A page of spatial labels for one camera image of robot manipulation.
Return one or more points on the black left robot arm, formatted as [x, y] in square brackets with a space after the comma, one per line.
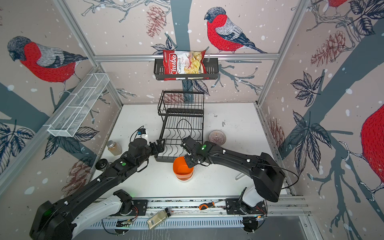
[57, 220]

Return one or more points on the white wire wall shelf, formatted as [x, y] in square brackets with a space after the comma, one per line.
[70, 119]

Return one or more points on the red cassava chips bag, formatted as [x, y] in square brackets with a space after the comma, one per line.
[183, 63]

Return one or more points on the small jar with brown contents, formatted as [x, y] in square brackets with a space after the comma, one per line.
[114, 148]

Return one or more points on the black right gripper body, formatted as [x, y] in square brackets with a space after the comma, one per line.
[191, 160]

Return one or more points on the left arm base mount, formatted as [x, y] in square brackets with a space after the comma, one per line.
[129, 206]

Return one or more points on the black wall basket shelf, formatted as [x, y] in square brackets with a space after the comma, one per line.
[207, 69]

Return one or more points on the orange handled screwdriver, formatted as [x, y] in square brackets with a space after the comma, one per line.
[207, 205]

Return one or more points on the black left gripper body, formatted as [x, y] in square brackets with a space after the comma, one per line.
[153, 149]

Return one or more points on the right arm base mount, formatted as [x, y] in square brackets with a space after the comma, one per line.
[253, 216]

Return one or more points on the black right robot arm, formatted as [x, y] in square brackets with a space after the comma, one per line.
[267, 176]

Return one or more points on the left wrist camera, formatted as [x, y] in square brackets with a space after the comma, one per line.
[141, 133]

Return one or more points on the beige electronic box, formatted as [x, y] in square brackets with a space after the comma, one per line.
[158, 218]

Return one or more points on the orange glass bowl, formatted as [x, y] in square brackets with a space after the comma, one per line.
[181, 169]

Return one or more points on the black wire dish rack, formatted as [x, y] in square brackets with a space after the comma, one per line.
[182, 114]

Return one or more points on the striped patterned bowl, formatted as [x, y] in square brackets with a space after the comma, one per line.
[217, 137]

